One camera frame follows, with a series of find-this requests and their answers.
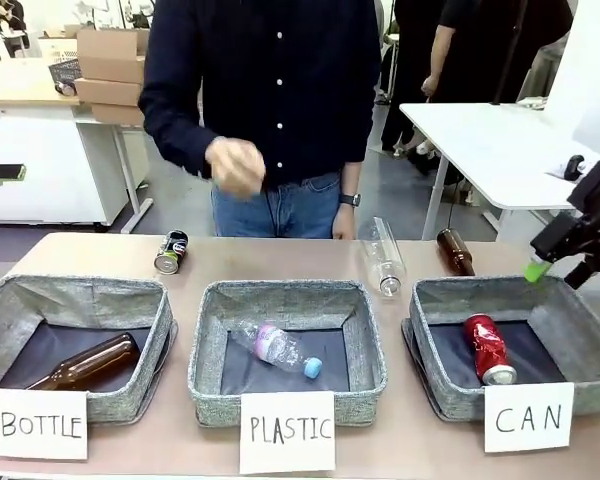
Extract person's right forearm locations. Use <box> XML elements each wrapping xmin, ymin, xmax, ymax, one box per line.
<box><xmin>137</xmin><ymin>94</ymin><xmax>222</xmax><ymax>179</ymax></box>

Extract person's left forearm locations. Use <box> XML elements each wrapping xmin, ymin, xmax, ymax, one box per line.
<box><xmin>340</xmin><ymin>144</ymin><xmax>369</xmax><ymax>197</ymax></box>

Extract black mesh basket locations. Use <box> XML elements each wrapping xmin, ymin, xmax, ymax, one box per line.
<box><xmin>47</xmin><ymin>57</ymin><xmax>84</xmax><ymax>85</ymax></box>

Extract crushed red soda can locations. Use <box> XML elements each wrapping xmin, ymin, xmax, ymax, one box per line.
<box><xmin>461</xmin><ymin>313</ymin><xmax>519</xmax><ymax>387</ymax></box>

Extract grey fabric basket, can label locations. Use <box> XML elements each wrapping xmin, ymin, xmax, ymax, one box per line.
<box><xmin>401</xmin><ymin>275</ymin><xmax>600</xmax><ymax>422</ymax></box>

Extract paper label reading CAN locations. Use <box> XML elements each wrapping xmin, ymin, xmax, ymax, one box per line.
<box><xmin>483</xmin><ymin>381</ymin><xmax>576</xmax><ymax>454</ymax></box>

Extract black soda can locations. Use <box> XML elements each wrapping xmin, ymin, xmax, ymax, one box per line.
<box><xmin>153</xmin><ymin>229</ymin><xmax>191</xmax><ymax>276</ymax></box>

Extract grey fabric basket, bottle label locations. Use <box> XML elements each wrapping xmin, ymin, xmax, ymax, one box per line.
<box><xmin>0</xmin><ymin>273</ymin><xmax>179</xmax><ymax>424</ymax></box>

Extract grey fabric basket, plastic label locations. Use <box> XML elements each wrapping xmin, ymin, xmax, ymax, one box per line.
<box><xmin>186</xmin><ymin>279</ymin><xmax>389</xmax><ymax>429</ymax></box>

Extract person's left hand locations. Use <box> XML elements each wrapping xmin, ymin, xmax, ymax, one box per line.
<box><xmin>331</xmin><ymin>202</ymin><xmax>358</xmax><ymax>242</ymax></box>

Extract person's right hand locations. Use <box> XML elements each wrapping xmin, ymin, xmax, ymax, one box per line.
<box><xmin>204</xmin><ymin>135</ymin><xmax>268</xmax><ymax>198</ymax></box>

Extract wooden top white desk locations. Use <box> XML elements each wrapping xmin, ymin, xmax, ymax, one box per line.
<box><xmin>0</xmin><ymin>58</ymin><xmax>155</xmax><ymax>235</ymax></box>

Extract seated person in background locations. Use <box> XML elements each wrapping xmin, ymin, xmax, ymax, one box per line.
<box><xmin>0</xmin><ymin>0</ymin><xmax>32</xmax><ymax>60</ymax></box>

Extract short brown glass bottle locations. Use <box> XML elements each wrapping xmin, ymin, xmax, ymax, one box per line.
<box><xmin>435</xmin><ymin>227</ymin><xmax>477</xmax><ymax>278</ymax></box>

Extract white rectangular table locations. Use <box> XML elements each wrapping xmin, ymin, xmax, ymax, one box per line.
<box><xmin>398</xmin><ymin>101</ymin><xmax>600</xmax><ymax>242</ymax></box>

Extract white backdrop board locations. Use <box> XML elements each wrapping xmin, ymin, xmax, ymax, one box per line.
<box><xmin>543</xmin><ymin>0</ymin><xmax>600</xmax><ymax>157</ymax></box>

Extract small flat cardboard box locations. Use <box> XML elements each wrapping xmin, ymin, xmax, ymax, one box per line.
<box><xmin>89</xmin><ymin>102</ymin><xmax>147</xmax><ymax>127</ymax></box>

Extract flat medium cardboard box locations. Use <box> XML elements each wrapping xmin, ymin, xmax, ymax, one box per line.
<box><xmin>73</xmin><ymin>76</ymin><xmax>144</xmax><ymax>108</ymax></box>

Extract large open cardboard box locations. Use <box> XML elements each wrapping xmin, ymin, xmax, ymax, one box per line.
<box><xmin>75</xmin><ymin>27</ymin><xmax>152</xmax><ymax>84</ymax></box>

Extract clear empty plastic bottle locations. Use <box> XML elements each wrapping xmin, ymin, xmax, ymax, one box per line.
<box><xmin>356</xmin><ymin>215</ymin><xmax>408</xmax><ymax>299</ymax></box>

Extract long brown glass bottle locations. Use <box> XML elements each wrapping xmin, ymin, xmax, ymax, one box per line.
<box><xmin>23</xmin><ymin>331</ymin><xmax>142</xmax><ymax>392</ymax></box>

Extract bystander in black clothes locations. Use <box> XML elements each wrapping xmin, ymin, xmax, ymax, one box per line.
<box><xmin>379</xmin><ymin>0</ymin><xmax>575</xmax><ymax>177</ymax></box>

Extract person's blue jeans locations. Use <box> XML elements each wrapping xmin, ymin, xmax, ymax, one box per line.
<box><xmin>210</xmin><ymin>171</ymin><xmax>344</xmax><ymax>239</ymax></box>

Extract paper label reading BOTTLE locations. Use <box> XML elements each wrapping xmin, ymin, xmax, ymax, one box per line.
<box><xmin>0</xmin><ymin>388</ymin><xmax>90</xmax><ymax>461</ymax></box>

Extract person's navy buttoned shirt torso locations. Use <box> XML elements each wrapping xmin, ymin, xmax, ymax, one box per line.
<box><xmin>136</xmin><ymin>0</ymin><xmax>384</xmax><ymax>194</ymax></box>

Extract crushed bottle with blue cap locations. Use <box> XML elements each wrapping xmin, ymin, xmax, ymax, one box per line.
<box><xmin>228</xmin><ymin>321</ymin><xmax>324</xmax><ymax>379</ymax></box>

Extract paper label reading PLASTIC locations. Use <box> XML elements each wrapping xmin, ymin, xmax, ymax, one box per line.
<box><xmin>238</xmin><ymin>390</ymin><xmax>337</xmax><ymax>476</ymax></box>

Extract black hanging cable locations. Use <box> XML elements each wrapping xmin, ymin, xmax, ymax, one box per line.
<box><xmin>445</xmin><ymin>172</ymin><xmax>462</xmax><ymax>232</ymax></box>

